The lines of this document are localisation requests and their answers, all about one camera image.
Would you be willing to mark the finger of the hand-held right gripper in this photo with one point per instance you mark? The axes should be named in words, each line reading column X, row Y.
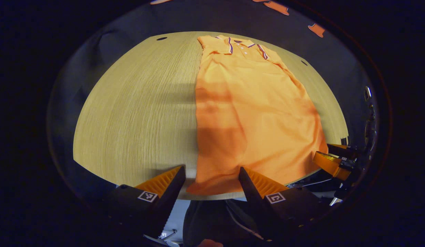
column 341, row 150
column 331, row 164

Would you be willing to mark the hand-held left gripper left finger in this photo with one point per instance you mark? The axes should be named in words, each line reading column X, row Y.
column 168, row 202

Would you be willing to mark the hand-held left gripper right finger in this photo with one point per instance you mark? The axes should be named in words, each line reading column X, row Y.
column 255, row 200

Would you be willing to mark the orange T-shirt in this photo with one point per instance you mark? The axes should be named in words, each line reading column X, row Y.
column 253, row 113

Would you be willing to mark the person's dark clothing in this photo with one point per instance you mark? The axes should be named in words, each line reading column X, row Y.
column 212, row 219

